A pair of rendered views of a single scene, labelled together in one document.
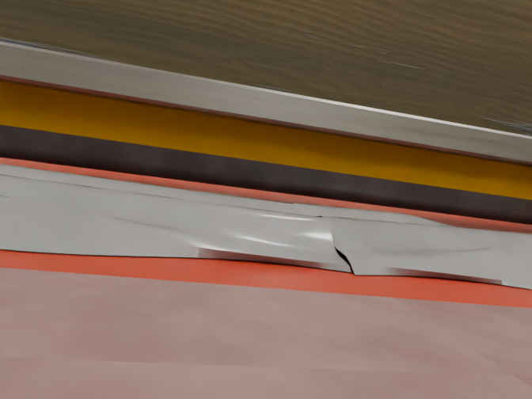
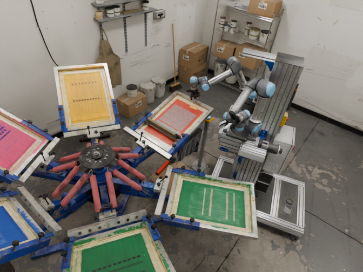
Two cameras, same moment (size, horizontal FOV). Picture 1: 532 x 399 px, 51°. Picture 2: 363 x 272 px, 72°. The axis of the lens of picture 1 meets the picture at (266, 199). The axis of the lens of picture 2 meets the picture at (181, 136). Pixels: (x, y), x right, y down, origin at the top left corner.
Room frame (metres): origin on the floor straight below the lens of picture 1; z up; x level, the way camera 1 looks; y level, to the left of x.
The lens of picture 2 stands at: (1.36, 1.87, 2.87)
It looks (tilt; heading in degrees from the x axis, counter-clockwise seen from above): 40 degrees down; 232
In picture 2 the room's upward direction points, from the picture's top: 6 degrees clockwise
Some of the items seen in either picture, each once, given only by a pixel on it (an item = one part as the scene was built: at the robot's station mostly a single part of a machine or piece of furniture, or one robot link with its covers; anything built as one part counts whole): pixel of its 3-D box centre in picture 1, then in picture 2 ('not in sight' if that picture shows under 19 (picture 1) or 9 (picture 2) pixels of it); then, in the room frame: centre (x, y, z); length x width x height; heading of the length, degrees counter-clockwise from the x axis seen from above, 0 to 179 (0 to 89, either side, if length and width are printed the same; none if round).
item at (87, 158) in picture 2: not in sight; (105, 199); (1.00, 0.26, 0.67); 0.39 x 0.39 x 1.35
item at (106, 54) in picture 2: not in sight; (106, 60); (0.04, -2.08, 1.06); 0.53 x 0.07 x 1.05; 17
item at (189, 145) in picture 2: not in sight; (187, 147); (-0.11, 0.11, 0.79); 0.46 x 0.09 x 0.33; 17
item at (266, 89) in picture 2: not in sight; (259, 107); (-0.43, 0.70, 1.63); 0.15 x 0.12 x 0.55; 100
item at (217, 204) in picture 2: not in sight; (197, 192); (0.34, 0.88, 1.05); 1.08 x 0.61 x 0.23; 137
